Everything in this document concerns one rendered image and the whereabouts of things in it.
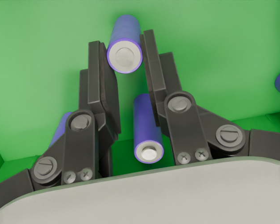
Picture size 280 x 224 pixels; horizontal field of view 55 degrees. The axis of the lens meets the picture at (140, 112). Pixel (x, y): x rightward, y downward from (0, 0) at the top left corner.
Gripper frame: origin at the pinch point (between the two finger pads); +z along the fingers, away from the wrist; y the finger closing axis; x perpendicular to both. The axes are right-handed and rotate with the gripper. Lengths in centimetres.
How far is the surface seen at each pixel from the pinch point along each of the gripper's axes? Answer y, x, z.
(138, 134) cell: -0.4, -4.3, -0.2
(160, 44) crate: 2.1, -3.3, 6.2
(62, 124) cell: -6.2, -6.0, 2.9
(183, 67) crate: 3.5, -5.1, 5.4
